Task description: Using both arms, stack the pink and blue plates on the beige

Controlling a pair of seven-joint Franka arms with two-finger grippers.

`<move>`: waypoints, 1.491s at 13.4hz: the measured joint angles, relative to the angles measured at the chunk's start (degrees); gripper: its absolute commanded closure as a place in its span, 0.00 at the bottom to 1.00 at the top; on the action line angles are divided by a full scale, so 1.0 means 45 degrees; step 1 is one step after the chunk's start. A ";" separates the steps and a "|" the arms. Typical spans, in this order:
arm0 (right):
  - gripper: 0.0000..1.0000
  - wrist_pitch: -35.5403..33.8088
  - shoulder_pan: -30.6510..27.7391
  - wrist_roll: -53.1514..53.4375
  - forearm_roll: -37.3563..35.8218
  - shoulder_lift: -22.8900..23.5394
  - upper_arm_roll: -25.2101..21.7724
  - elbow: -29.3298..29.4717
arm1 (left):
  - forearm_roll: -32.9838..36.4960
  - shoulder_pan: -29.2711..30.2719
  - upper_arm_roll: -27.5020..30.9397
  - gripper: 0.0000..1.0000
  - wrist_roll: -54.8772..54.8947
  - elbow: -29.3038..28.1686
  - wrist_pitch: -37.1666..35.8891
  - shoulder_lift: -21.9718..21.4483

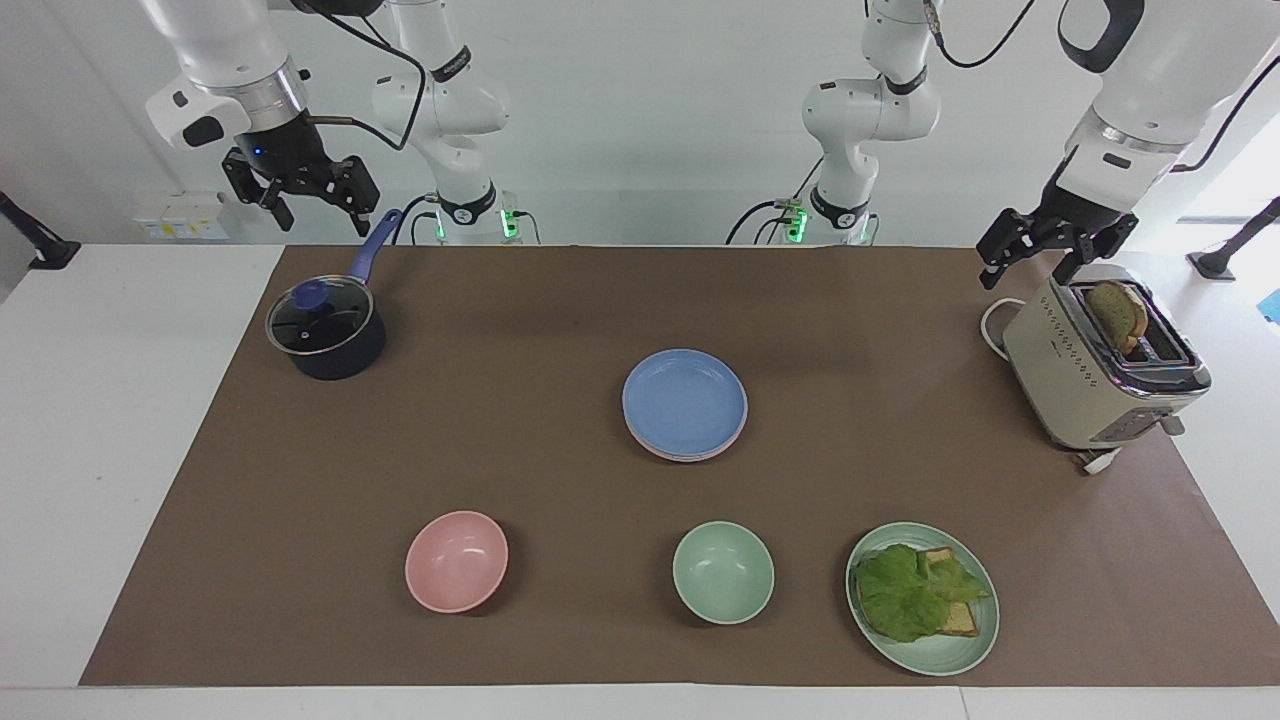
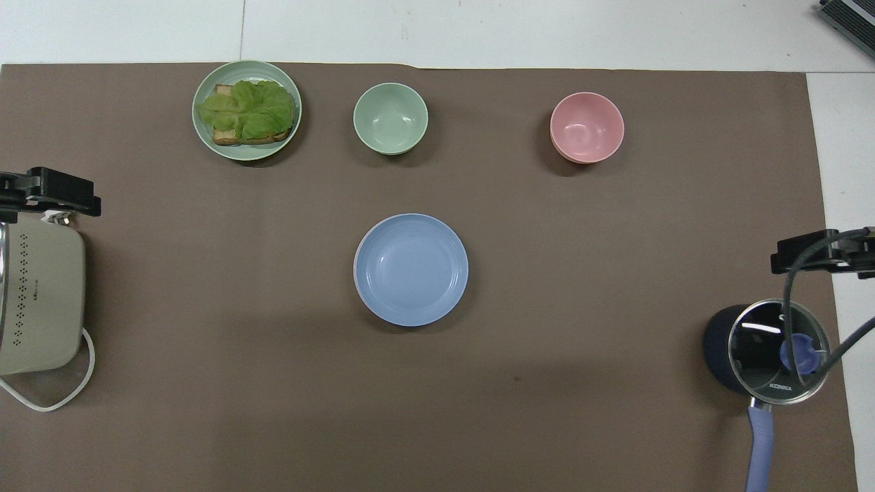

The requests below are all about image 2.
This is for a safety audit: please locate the pink bowl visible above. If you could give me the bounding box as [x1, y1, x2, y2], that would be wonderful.
[550, 92, 625, 165]

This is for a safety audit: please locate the green lettuce leaf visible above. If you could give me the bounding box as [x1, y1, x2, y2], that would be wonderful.
[197, 79, 297, 140]

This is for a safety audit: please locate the toast slice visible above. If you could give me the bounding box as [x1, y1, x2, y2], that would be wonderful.
[212, 83, 295, 146]

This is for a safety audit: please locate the grey ribbed device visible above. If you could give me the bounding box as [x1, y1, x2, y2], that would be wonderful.
[818, 0, 875, 42]

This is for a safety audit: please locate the glass pot lid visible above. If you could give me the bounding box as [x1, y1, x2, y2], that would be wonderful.
[727, 299, 832, 406]

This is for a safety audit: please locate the green bowl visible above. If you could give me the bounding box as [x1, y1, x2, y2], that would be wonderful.
[353, 82, 429, 156]

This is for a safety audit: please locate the blue plate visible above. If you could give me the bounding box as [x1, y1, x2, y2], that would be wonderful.
[353, 213, 470, 327]

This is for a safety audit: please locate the beige kitchen appliance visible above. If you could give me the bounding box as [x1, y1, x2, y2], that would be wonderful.
[0, 216, 88, 377]

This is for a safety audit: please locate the green plate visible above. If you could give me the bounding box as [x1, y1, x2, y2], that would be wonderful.
[191, 60, 303, 162]

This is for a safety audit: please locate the dark blue pot lavender handle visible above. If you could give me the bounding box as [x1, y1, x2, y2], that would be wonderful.
[702, 303, 777, 492]

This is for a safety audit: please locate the white power cable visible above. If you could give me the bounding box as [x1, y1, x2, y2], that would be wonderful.
[0, 327, 96, 413]

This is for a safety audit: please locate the black cable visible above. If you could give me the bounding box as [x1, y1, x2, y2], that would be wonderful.
[781, 228, 875, 381]

